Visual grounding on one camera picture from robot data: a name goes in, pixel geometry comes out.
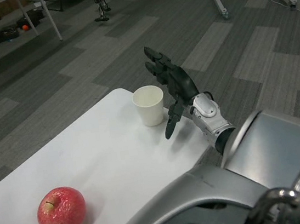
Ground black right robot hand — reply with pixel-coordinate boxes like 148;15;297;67
142;39;206;142

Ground white paper cup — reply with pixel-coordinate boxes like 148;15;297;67
130;83;168;129

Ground small humanoid robot legs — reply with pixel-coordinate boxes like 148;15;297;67
92;0;113;23

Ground silver robot chest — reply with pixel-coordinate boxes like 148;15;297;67
103;153;300;224

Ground white desk with slanted legs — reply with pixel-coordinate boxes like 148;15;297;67
0;0;64;56

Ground black bag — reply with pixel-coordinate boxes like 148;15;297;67
15;9;45;30

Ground red apple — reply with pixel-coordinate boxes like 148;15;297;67
34;184;89;224

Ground black floor equipment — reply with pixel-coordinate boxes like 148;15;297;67
0;26;21;43

